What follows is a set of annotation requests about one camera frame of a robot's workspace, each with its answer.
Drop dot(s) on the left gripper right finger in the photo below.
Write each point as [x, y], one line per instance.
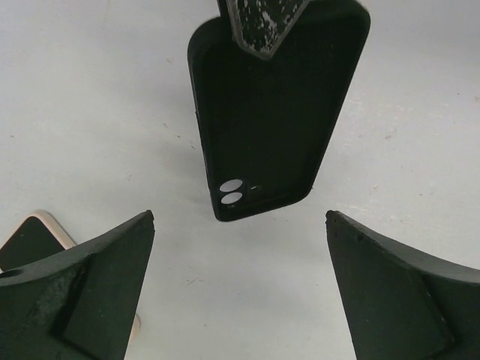
[400, 302]

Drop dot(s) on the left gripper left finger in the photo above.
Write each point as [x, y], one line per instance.
[78, 288]

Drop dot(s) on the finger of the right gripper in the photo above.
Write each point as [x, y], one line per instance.
[260, 26]

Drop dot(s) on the phone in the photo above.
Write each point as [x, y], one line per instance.
[265, 126]
[33, 240]

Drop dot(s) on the phone in pink case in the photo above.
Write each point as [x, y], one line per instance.
[33, 240]

